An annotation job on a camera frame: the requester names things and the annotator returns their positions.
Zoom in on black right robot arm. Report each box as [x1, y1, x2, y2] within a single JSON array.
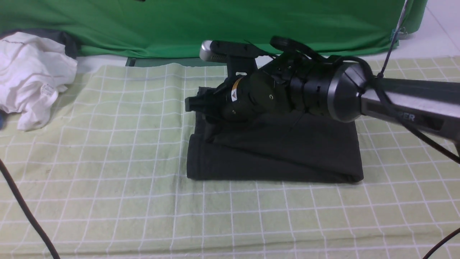
[[185, 36, 459, 142]]

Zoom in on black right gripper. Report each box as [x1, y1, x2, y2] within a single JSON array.
[[184, 69, 294, 123]]

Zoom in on teal binder clip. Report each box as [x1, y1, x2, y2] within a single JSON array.
[[389, 27, 408, 42]]

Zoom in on dark gray garment under shirt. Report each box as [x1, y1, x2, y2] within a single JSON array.
[[0, 28, 79, 59]]

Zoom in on light green checkered cloth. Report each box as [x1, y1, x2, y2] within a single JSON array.
[[0, 64, 460, 259]]

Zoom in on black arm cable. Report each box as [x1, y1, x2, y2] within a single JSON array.
[[338, 0, 460, 259], [0, 158, 61, 259]]

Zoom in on dark green metal bracket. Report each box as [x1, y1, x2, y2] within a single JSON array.
[[125, 58, 226, 68]]

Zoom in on blue object at edge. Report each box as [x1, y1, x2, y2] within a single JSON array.
[[0, 113, 5, 130]]

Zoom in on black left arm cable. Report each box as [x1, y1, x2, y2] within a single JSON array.
[[0, 158, 61, 259]]

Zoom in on white crumpled t-shirt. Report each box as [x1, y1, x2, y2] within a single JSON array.
[[0, 32, 78, 131]]

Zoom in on dark gray long-sleeve top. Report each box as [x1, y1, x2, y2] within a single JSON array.
[[186, 86, 364, 184]]

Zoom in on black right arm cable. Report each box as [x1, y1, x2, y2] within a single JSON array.
[[338, 0, 460, 259]]

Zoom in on green backdrop cloth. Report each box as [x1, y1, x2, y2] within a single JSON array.
[[0, 0, 404, 58]]

